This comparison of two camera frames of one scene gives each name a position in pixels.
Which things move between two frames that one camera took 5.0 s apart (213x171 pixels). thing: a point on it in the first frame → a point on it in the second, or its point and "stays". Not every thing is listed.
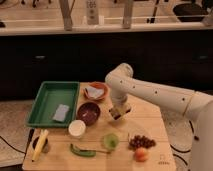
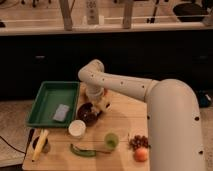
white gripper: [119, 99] → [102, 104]
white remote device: [92, 12] stays
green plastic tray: [54, 104] stays
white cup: [77, 129] stays
